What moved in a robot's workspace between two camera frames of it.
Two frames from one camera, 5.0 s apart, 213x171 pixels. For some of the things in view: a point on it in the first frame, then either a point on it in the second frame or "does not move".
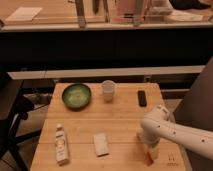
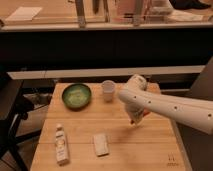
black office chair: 13,108 does not move
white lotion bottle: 61,146 does not move
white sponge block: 101,144 does not move
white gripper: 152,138 → 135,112
